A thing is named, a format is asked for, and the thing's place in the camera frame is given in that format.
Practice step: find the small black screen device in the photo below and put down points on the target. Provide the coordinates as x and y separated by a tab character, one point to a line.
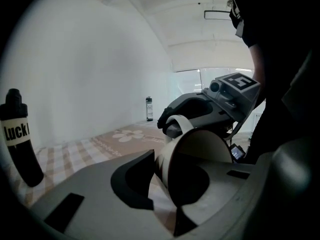
237	152

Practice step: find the person's black clothing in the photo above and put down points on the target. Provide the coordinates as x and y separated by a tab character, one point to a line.
275	21

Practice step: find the large glass window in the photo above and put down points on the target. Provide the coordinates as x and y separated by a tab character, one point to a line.
190	84

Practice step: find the clear bottle with black cap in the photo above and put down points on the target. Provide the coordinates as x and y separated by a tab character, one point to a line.
149	109

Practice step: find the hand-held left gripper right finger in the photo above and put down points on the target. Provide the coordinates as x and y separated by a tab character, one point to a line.
220	184

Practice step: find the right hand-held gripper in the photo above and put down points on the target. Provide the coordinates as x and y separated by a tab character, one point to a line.
240	96

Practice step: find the beige checkered flower tablecloth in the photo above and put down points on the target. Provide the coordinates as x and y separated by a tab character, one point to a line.
87	149

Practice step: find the white ceramic mug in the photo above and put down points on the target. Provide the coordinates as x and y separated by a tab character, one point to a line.
205	146

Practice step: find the black bottle with white label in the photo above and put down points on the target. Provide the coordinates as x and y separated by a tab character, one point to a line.
22	159

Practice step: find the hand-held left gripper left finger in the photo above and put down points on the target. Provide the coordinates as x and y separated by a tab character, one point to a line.
100	204

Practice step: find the person's right forearm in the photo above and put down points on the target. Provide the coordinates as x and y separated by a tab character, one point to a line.
258	69

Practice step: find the round ceiling fixture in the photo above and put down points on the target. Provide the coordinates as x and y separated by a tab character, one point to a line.
229	2

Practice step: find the black-framed ceiling light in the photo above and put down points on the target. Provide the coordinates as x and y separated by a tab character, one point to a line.
217	15

